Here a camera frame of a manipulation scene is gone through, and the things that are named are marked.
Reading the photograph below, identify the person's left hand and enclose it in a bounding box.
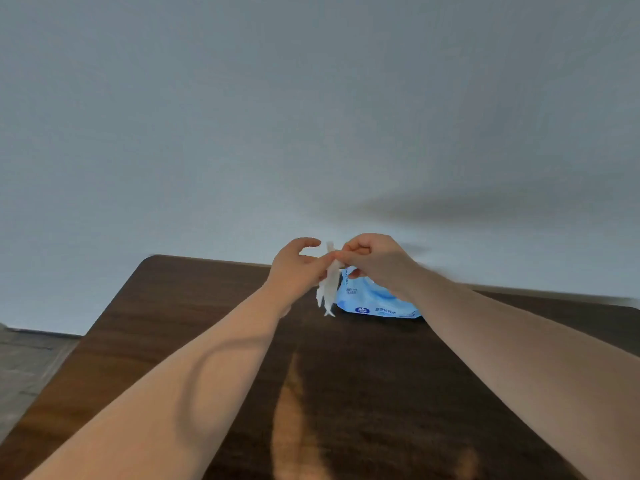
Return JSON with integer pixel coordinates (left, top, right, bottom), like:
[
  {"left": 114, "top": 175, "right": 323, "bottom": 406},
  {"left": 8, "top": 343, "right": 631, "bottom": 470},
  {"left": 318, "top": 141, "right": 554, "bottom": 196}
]
[{"left": 263, "top": 238, "right": 337, "bottom": 318}]

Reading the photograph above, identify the person's right hand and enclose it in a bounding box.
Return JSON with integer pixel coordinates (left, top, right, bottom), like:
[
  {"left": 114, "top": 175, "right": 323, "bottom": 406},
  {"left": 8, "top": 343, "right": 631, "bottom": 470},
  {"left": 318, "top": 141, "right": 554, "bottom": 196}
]
[{"left": 334, "top": 233, "right": 426, "bottom": 301}]

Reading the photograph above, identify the white wet wipe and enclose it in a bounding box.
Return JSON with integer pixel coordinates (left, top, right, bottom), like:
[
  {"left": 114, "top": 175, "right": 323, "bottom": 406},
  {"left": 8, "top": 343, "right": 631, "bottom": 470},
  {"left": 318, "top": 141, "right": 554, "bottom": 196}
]
[{"left": 316, "top": 241, "right": 347, "bottom": 317}]

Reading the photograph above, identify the person's left forearm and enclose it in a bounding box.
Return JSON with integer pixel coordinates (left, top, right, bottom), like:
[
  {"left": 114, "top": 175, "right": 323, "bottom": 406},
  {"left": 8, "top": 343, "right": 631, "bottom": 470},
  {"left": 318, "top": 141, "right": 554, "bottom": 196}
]
[{"left": 25, "top": 282, "right": 293, "bottom": 480}]

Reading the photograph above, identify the person's right forearm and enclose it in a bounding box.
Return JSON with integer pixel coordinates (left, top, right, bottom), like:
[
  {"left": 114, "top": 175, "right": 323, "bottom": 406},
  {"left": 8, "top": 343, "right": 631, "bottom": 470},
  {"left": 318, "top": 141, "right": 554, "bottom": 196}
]
[{"left": 405, "top": 267, "right": 640, "bottom": 480}]

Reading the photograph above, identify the blue wet wipes pack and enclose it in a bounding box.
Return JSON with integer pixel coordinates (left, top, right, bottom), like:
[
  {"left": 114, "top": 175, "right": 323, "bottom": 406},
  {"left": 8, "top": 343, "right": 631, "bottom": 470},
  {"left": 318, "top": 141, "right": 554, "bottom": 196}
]
[{"left": 335, "top": 269, "right": 422, "bottom": 319}]

